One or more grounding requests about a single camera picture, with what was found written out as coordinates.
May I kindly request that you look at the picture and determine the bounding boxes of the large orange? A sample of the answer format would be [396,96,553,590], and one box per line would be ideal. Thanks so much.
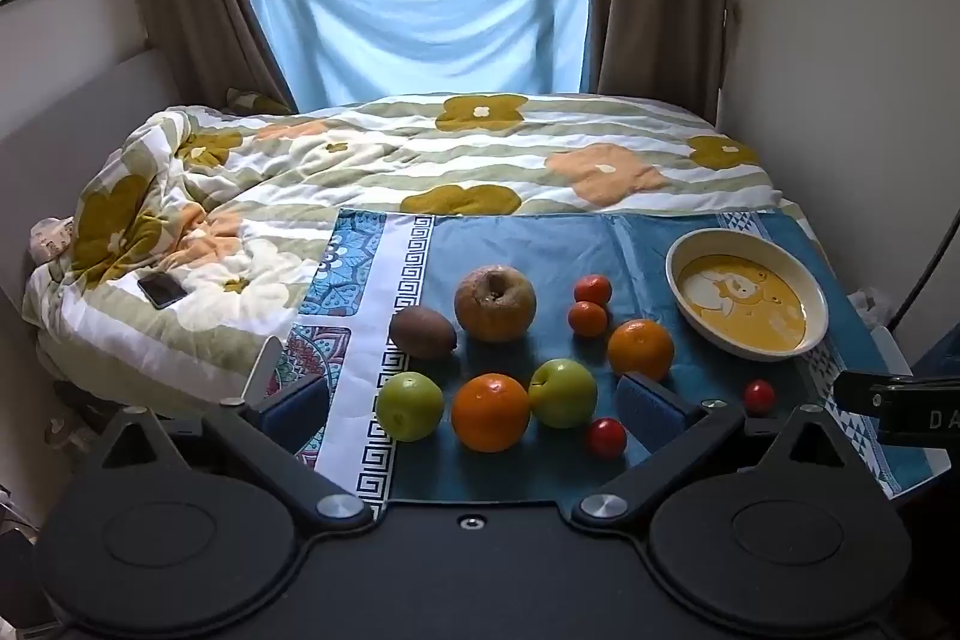
[607,318,675,382]
[451,373,532,453]

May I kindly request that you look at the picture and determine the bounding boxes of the black smartphone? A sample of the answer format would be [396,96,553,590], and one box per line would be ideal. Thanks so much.
[137,271,188,310]

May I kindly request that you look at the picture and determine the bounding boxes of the light blue window cloth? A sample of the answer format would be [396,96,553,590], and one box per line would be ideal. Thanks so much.
[247,0,593,114]

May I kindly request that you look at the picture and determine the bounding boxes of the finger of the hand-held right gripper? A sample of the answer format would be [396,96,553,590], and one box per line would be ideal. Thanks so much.
[832,370,917,419]

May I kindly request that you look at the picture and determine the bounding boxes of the brown kiwi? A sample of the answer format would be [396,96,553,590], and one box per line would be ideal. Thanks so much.
[388,306,458,361]

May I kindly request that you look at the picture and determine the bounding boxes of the cream bowl with yellow print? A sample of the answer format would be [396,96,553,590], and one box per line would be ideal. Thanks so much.
[665,227,829,361]

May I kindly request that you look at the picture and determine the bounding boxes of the white patterned cloth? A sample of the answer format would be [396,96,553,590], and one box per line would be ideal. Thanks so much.
[30,217,77,268]

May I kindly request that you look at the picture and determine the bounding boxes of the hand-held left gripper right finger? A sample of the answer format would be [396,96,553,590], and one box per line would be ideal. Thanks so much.
[572,371,861,534]

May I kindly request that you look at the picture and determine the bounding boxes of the green apple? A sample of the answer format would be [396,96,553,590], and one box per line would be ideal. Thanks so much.
[528,358,599,429]
[375,371,446,443]

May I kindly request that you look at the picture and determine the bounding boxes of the black cable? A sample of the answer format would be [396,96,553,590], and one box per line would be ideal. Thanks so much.
[891,224,960,327]

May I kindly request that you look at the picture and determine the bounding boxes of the floral pillow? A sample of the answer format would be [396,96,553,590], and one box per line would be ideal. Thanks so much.
[225,87,293,118]

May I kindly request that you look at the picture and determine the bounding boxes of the grey padded headboard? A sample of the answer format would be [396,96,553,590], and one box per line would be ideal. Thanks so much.
[0,47,188,311]

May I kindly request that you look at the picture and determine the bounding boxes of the floral striped blanket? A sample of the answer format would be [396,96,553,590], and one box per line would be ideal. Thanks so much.
[22,92,796,412]

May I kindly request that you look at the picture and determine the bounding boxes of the lower small orange tomato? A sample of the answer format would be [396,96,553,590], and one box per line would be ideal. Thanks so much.
[568,301,608,338]

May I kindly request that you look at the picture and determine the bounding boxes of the wrinkled brown apple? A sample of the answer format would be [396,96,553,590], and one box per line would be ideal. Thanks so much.
[454,265,537,342]

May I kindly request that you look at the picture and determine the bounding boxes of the blue patterned cloth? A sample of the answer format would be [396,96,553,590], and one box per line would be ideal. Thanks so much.
[274,209,953,506]

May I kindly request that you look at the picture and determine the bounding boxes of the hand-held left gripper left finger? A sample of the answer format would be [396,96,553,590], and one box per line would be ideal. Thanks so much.
[97,374,376,534]

